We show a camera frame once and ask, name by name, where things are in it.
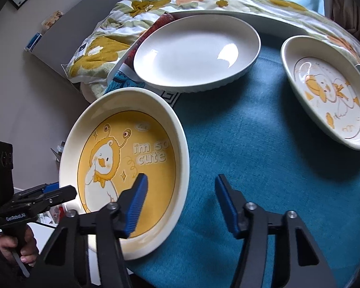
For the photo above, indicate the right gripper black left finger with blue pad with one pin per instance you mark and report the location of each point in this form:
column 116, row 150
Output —
column 64, row 259

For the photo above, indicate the plain white deep plate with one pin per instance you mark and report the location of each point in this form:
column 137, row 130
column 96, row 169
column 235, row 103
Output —
column 195, row 51

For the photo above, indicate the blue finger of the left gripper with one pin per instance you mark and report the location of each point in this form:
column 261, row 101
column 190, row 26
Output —
column 51, row 187

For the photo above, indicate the white plate orange duck drawing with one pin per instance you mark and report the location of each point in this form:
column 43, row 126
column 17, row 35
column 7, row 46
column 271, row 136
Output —
column 327, row 85

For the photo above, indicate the yellow duck cartoon plate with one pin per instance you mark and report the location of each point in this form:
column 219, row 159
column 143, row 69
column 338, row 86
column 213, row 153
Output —
column 125, row 133

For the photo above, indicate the floral green yellow duvet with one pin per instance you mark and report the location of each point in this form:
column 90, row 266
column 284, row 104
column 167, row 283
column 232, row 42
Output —
column 101, row 53

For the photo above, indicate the teal blue table cloth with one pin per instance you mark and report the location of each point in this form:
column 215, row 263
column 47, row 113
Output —
column 255, row 132

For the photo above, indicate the blue object on headboard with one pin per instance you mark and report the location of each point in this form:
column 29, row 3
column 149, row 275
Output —
column 33, row 41

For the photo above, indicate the small tan box on headboard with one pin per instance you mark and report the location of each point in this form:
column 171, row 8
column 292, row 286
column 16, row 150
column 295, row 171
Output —
column 51, row 20

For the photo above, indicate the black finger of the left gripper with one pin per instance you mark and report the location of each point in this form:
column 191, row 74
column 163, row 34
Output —
column 61, row 195

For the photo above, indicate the grey headboard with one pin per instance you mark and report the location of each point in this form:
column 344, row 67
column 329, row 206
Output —
column 57, row 46

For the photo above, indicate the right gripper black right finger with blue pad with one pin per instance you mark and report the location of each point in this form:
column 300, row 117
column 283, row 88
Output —
column 298, row 260

